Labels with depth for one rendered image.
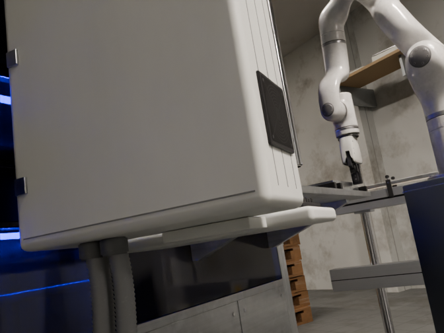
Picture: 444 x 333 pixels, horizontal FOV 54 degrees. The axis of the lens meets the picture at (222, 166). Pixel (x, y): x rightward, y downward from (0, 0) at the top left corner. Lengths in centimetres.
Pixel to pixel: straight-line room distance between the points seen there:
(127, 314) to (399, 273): 188
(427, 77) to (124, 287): 108
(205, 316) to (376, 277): 133
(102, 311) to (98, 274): 6
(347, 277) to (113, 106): 201
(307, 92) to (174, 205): 588
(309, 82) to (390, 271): 435
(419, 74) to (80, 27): 101
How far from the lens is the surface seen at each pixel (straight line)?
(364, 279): 255
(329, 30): 174
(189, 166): 66
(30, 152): 89
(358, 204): 250
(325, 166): 621
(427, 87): 150
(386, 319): 257
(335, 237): 619
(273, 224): 83
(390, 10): 164
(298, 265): 420
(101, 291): 83
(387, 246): 539
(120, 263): 80
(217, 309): 144
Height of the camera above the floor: 75
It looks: 11 degrees up
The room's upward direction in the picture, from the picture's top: 9 degrees counter-clockwise
